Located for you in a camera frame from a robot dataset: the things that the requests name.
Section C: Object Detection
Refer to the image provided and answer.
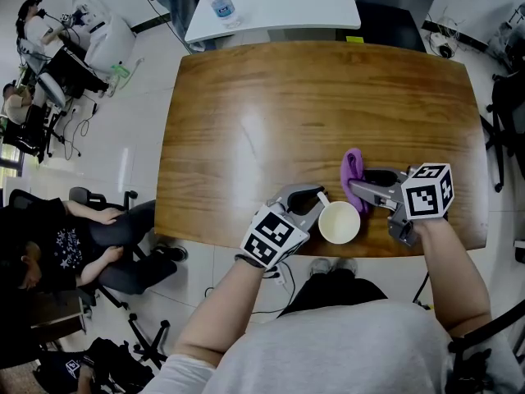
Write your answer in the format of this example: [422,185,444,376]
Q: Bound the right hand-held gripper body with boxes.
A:
[385,162,456,247]

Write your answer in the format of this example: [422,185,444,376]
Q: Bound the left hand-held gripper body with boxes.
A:
[240,195,311,272]

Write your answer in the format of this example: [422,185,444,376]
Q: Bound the cream ceramic mug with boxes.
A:
[316,190,362,245]

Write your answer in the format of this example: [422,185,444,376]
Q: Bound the purple cloth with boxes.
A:
[340,148,370,213]

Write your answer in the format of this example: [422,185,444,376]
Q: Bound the person's right forearm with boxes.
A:
[412,218,492,338]

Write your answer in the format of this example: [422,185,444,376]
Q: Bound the person's left forearm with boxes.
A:
[174,256,266,369]

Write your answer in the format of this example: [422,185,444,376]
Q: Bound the person's left shoe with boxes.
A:
[309,257,333,277]

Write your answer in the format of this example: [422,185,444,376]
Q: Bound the person's shoe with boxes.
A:
[309,257,333,277]
[334,256,358,274]

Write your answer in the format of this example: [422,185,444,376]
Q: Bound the person's right shoe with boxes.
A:
[334,256,358,274]

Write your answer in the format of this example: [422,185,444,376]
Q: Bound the person's black trousers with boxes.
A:
[276,267,389,319]

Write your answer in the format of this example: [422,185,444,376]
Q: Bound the black office chair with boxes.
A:
[479,71,525,193]
[7,186,143,311]
[127,313,171,371]

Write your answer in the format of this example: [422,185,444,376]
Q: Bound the person's grey shirt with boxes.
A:
[139,301,456,394]

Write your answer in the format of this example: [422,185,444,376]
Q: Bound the white table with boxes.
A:
[184,0,362,44]

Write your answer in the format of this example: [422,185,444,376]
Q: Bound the clear plastic water bottle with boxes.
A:
[200,0,243,30]

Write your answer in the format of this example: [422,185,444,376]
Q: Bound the black backpack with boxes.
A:
[34,337,155,394]

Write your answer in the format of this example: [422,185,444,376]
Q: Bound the brown wooden box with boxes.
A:
[30,297,87,336]

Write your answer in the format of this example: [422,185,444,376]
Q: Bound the white rounded machine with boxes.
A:
[71,0,137,73]

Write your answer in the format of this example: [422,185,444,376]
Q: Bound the white power strip with cables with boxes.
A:
[428,30,454,59]

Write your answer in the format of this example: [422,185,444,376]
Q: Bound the black chair frame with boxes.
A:
[446,301,525,394]

